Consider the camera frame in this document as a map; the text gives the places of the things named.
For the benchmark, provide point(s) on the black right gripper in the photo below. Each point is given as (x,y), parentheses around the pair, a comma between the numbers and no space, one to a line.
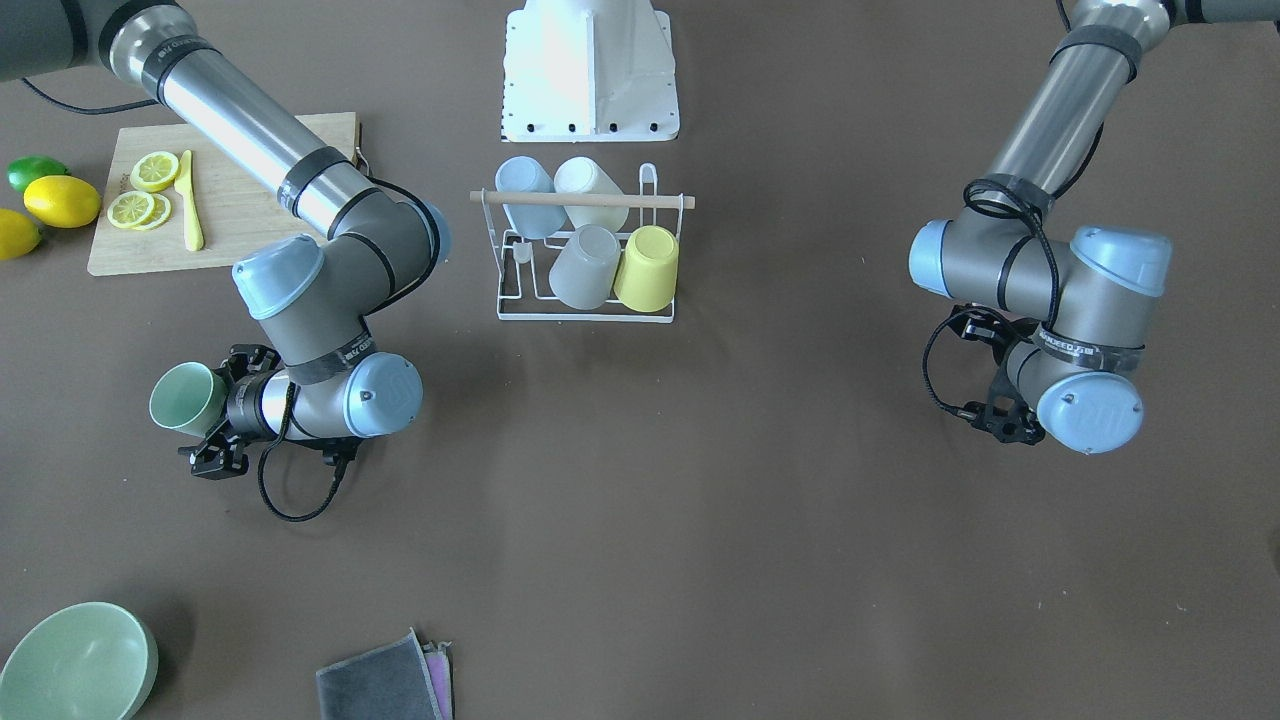
(241,403)

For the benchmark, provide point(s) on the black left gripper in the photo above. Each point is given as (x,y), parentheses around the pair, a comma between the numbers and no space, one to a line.
(984,327)

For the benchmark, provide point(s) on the mint green cup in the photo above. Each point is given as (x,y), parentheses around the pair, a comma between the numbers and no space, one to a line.
(189,398)

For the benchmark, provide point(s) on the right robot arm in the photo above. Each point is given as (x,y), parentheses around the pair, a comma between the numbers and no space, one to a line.
(321,382)

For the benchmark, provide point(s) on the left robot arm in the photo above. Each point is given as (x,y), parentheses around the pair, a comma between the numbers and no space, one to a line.
(1067,322)

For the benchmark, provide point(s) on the grey cup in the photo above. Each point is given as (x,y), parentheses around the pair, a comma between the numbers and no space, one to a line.
(583,274)

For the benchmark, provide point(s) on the yellow cup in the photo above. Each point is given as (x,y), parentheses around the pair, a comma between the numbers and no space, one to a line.
(647,277)

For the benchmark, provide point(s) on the cream white cup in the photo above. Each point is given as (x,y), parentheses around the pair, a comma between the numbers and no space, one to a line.
(583,175)

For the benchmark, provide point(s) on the yellow plastic knife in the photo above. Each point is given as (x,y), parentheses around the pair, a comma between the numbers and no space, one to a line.
(184,184)

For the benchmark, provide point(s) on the lemon slice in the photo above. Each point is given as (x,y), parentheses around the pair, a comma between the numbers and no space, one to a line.
(159,216)
(155,172)
(131,209)

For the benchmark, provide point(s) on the wooden cutting board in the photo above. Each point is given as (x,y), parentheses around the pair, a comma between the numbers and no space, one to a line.
(238,215)

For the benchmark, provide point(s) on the whole yellow lemon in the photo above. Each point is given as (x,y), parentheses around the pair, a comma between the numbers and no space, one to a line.
(19,235)
(62,201)

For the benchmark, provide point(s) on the green bowl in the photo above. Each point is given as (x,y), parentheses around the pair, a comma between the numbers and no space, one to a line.
(93,660)

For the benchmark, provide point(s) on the green lime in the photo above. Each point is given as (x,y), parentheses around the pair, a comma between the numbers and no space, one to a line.
(23,171)

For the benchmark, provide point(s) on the grey folded cloth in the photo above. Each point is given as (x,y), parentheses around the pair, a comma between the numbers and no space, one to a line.
(390,682)

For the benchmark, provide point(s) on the pink cloth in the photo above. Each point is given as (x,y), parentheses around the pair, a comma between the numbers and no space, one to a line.
(438,660)

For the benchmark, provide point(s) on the white wire cup rack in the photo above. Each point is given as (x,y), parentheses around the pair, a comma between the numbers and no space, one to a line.
(527,227)

